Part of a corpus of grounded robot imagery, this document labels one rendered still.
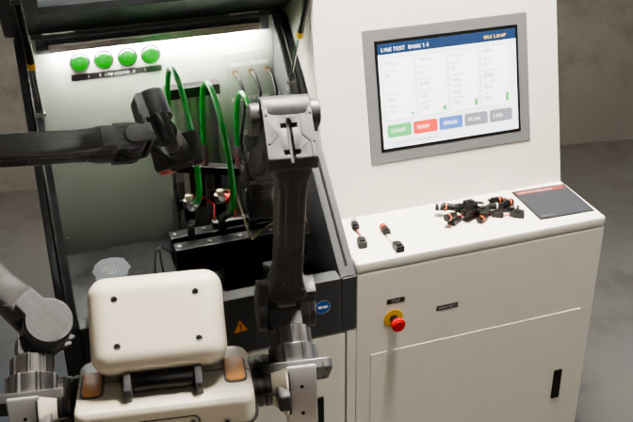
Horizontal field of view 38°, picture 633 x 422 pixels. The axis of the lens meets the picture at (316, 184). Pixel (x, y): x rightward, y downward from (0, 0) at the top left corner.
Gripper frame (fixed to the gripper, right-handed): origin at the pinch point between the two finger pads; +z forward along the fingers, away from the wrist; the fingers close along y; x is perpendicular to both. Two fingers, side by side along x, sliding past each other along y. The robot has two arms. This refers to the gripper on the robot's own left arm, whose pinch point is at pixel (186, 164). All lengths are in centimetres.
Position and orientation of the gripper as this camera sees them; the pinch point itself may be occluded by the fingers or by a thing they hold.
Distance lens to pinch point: 199.6
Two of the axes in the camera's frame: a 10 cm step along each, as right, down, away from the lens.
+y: -9.6, 2.9, 0.1
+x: 2.7, 9.1, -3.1
